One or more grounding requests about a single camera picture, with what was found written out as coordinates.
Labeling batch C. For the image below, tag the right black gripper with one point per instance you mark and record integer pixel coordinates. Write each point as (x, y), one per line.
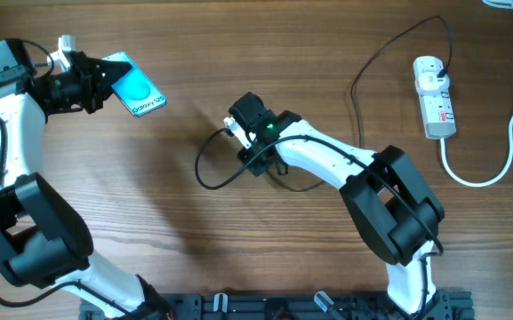
(259, 159)

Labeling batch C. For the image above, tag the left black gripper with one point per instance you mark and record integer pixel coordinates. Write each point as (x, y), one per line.
(92, 83)

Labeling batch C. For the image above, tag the Galaxy S25 smartphone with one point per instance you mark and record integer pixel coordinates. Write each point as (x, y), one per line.
(135, 90)

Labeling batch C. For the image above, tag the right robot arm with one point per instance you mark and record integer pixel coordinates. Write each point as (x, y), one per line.
(393, 208)

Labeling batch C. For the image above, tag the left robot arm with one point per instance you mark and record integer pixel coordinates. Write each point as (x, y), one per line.
(44, 242)

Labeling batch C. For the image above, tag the white USB charger plug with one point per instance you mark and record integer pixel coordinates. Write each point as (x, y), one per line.
(428, 83)

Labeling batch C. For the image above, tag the white power strip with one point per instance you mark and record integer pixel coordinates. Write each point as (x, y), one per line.
(436, 110)

